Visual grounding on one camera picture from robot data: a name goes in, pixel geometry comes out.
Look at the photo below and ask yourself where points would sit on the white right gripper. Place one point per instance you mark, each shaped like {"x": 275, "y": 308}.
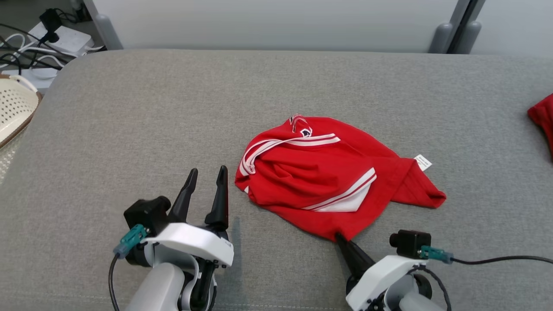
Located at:
{"x": 380, "y": 276}

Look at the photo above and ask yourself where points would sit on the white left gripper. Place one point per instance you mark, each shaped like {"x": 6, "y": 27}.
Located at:
{"x": 194, "y": 242}

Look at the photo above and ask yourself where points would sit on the red white basketball jersey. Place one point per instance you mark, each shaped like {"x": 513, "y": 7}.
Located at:
{"x": 311, "y": 185}

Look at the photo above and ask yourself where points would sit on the red shorts with white stripe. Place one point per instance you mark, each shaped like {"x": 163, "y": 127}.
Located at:
{"x": 544, "y": 121}

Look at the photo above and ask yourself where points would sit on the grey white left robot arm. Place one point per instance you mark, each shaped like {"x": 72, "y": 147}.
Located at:
{"x": 160, "y": 289}

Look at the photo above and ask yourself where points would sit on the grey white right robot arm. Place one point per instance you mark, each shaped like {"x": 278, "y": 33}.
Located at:
{"x": 414, "y": 298}

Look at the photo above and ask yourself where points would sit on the cream plastic laundry basket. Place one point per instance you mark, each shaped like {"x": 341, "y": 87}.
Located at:
{"x": 15, "y": 108}

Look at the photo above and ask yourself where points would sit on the white power strip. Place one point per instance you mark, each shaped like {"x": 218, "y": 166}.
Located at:
{"x": 65, "y": 39}

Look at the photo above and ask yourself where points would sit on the black plug adapter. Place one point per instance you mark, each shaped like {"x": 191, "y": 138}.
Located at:
{"x": 49, "y": 21}

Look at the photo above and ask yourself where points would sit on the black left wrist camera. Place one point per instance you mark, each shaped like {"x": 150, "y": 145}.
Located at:
{"x": 147, "y": 214}

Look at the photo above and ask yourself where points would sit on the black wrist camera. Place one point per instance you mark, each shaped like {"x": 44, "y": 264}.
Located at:
{"x": 147, "y": 214}
{"x": 410, "y": 242}

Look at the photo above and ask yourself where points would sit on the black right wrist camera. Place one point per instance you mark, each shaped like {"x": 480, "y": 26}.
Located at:
{"x": 410, "y": 242}

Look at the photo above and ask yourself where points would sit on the teal right camera connector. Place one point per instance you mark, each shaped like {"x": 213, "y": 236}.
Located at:
{"x": 436, "y": 254}

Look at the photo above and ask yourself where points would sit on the teal camera connector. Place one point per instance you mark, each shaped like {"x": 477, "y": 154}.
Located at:
{"x": 129, "y": 239}
{"x": 436, "y": 254}

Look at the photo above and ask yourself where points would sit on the teal left camera connector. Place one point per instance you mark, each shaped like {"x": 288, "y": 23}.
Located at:
{"x": 129, "y": 239}

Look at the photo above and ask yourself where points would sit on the slanted grey partition post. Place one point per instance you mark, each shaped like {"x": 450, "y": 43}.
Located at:
{"x": 103, "y": 26}

